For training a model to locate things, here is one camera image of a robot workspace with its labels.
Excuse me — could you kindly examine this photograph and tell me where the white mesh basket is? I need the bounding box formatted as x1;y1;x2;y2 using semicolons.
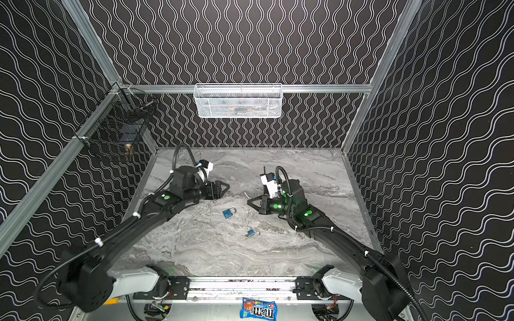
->
193;83;284;119

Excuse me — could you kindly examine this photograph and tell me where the brass padlock in basket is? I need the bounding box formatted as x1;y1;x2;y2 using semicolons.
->
124;144;133;159

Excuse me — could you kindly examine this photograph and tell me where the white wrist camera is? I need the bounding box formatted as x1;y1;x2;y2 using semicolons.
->
260;173;278;199
196;159;214;175

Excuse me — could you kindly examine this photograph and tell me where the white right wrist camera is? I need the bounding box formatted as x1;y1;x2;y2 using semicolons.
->
260;173;278;199

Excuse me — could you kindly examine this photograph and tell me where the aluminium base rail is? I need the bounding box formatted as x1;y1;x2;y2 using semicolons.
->
80;276;402;304

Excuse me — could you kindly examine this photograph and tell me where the large blue padlock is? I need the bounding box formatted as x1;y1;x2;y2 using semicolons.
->
222;207;237;219

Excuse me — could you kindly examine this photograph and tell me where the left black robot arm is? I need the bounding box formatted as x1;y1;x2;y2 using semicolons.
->
33;144;230;312

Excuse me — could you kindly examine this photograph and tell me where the blue candy bag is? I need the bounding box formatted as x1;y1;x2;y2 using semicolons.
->
240;298;278;321

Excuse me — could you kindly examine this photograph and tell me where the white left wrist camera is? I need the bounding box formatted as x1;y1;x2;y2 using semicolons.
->
196;159;214;175

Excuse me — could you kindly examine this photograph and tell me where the black wire basket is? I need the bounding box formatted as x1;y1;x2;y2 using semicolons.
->
80;88;157;164

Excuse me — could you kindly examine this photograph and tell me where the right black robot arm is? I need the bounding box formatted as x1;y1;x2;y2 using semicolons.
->
247;166;428;320

